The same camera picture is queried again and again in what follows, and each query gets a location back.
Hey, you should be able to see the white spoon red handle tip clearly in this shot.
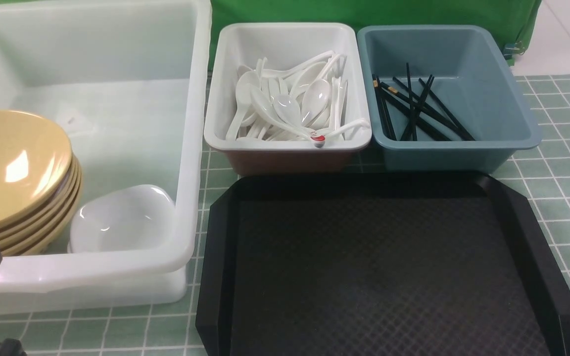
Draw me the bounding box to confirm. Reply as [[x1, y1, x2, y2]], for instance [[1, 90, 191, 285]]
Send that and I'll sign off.
[[272, 94, 326, 148]]

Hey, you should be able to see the white square side dish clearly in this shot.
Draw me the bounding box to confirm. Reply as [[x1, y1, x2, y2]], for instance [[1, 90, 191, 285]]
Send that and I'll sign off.
[[69, 184, 176, 253]]

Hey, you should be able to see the black chopstick gold band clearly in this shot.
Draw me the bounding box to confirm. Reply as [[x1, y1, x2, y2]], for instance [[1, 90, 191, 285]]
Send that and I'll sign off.
[[419, 75, 475, 140], [406, 62, 418, 140]]

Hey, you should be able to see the tan noodle bowl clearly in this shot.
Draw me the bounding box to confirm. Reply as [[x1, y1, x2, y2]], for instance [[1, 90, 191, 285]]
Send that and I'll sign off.
[[0, 110, 72, 228]]

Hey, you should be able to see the stacked tan bowl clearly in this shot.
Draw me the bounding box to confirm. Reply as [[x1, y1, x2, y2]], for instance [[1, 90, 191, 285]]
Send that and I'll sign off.
[[0, 164, 82, 254], [3, 176, 83, 254], [18, 190, 84, 257], [0, 155, 79, 241]]

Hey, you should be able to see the top stacked tan bowl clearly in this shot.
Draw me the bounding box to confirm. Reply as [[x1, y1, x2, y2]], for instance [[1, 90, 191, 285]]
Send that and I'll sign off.
[[0, 155, 79, 241]]

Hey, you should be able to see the bottom stacked tan bowl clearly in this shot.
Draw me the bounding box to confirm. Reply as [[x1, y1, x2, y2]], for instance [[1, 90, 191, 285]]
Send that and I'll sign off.
[[18, 190, 84, 257]]

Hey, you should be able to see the white plastic spoon bin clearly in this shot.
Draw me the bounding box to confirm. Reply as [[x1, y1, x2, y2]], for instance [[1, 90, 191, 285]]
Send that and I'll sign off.
[[204, 23, 373, 176]]

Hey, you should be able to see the white spoon front right bin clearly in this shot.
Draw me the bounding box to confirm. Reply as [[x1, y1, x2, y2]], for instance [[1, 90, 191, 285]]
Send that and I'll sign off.
[[318, 119, 371, 139]]

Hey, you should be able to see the white spoon left of bin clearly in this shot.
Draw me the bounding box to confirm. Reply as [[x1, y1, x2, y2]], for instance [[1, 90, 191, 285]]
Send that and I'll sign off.
[[225, 70, 260, 140]]

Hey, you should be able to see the black plastic serving tray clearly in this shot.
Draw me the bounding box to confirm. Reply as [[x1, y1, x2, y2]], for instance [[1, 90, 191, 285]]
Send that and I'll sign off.
[[195, 172, 570, 356]]

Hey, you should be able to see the crossed black chopstick in bin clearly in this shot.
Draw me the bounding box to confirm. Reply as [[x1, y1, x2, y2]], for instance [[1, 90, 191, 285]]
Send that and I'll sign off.
[[401, 86, 429, 140]]

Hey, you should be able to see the black chopstick in blue bin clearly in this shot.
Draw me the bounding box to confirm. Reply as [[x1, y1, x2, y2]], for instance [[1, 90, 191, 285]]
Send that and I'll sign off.
[[380, 81, 464, 139]]

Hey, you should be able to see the large translucent white tub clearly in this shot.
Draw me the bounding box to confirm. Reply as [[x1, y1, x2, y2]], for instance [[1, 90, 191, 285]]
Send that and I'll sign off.
[[0, 0, 212, 315]]

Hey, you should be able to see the blue-grey plastic chopstick bin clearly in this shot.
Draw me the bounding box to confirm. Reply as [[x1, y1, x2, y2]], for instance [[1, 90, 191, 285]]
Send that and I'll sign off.
[[357, 25, 541, 174]]

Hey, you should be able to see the green checkered tablecloth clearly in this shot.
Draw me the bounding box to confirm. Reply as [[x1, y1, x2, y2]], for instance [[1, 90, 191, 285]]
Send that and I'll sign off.
[[0, 74, 570, 356]]

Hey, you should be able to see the green backdrop cloth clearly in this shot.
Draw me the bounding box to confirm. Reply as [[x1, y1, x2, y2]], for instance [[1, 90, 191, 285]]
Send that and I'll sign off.
[[208, 0, 541, 70]]

